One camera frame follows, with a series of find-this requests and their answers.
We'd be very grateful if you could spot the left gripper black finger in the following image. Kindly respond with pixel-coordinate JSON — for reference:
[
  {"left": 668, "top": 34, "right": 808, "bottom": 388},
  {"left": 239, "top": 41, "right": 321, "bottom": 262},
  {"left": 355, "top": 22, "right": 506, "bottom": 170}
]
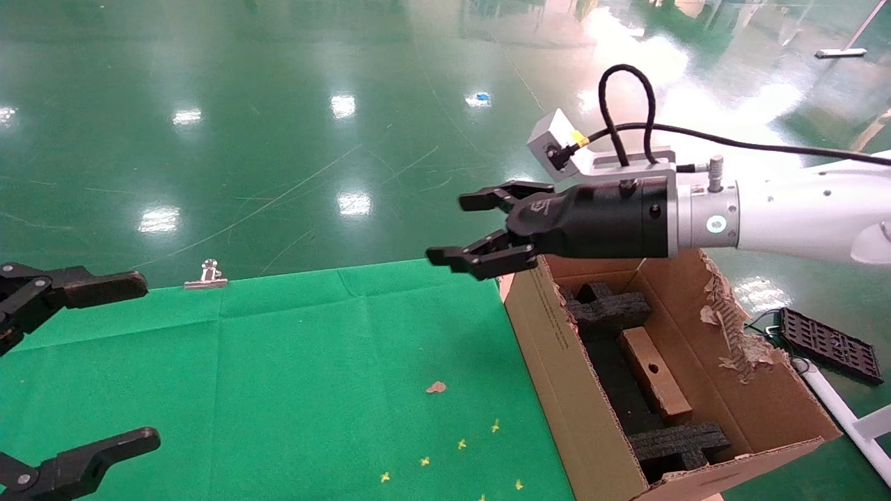
[
  {"left": 0, "top": 262, "right": 150, "bottom": 357},
  {"left": 0, "top": 427, "right": 162, "bottom": 501}
]

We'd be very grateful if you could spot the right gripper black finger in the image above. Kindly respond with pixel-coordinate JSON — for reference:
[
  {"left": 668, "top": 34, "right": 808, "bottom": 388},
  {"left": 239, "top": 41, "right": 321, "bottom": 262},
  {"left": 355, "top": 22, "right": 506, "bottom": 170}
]
[
  {"left": 426, "top": 230, "right": 540, "bottom": 281},
  {"left": 458, "top": 180, "right": 555, "bottom": 214}
]

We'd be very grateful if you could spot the cross-shaped black foam block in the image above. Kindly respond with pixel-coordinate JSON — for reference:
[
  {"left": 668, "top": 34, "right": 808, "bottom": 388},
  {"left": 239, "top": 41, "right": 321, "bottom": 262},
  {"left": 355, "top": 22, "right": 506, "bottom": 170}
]
[{"left": 560, "top": 282, "right": 652, "bottom": 342}]

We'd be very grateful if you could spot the flat black foam sheet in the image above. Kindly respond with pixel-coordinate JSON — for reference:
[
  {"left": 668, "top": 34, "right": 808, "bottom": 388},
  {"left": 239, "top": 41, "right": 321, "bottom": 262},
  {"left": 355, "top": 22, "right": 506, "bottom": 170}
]
[{"left": 583, "top": 331, "right": 669, "bottom": 436}]

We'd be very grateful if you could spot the white tube frame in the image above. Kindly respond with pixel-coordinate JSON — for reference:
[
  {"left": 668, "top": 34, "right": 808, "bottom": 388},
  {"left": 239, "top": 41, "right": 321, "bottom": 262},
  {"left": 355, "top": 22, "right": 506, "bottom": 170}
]
[{"left": 794, "top": 356, "right": 891, "bottom": 488}]

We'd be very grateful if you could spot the thin grey floor wire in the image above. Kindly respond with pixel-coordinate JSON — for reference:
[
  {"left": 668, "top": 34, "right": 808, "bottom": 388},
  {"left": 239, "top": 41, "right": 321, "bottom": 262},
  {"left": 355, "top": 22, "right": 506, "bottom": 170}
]
[{"left": 743, "top": 310, "right": 784, "bottom": 342}]

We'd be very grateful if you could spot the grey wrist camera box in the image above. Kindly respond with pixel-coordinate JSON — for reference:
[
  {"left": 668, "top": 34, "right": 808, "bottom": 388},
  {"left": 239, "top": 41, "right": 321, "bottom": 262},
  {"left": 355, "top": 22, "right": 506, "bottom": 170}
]
[{"left": 527, "top": 109, "right": 592, "bottom": 173}]

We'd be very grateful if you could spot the grey floor mop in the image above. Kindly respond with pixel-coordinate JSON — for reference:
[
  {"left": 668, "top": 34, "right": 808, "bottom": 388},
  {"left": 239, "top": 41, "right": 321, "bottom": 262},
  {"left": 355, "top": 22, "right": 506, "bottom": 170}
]
[{"left": 814, "top": 0, "right": 891, "bottom": 59}]

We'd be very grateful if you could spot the silver binder clip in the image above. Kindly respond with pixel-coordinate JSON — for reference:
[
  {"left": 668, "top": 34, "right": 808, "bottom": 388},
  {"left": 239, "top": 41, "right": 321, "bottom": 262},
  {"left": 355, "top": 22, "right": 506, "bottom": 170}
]
[{"left": 184, "top": 259, "right": 229, "bottom": 289}]

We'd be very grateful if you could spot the thick black braided cable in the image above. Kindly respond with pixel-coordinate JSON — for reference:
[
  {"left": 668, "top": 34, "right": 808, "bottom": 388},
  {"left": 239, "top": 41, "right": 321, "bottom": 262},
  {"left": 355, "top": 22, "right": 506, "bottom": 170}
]
[{"left": 600, "top": 64, "right": 657, "bottom": 168}]

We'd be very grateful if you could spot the large open cardboard carton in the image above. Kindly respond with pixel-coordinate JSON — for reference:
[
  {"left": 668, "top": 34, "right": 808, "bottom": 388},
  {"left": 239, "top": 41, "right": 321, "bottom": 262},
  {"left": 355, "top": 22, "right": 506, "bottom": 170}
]
[{"left": 501, "top": 247, "right": 843, "bottom": 501}]

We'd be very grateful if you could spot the grey metal camera bracket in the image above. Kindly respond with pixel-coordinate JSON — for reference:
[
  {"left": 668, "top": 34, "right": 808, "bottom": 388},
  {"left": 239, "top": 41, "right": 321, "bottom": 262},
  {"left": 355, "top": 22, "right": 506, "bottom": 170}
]
[{"left": 571, "top": 148, "right": 677, "bottom": 183}]

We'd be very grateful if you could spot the large green table cloth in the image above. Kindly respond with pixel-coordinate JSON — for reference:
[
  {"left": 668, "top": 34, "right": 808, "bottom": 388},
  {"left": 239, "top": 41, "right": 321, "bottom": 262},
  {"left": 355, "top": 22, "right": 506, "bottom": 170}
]
[{"left": 0, "top": 259, "right": 577, "bottom": 501}]

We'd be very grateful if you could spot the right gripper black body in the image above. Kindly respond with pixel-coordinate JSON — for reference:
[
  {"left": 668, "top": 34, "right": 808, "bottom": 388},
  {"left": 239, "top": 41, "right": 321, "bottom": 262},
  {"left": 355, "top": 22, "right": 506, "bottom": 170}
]
[{"left": 506, "top": 176, "right": 679, "bottom": 260}]

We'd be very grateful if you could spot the black grid plate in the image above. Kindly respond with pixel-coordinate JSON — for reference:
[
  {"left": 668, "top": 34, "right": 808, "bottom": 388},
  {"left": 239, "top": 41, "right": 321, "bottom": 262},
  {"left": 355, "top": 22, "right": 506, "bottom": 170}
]
[{"left": 778, "top": 308, "right": 885, "bottom": 385}]

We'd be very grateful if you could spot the small brown cardboard box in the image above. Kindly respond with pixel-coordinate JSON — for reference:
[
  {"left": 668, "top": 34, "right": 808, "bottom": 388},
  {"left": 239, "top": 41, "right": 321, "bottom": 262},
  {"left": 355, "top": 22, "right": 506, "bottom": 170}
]
[{"left": 618, "top": 326, "right": 693, "bottom": 425}]

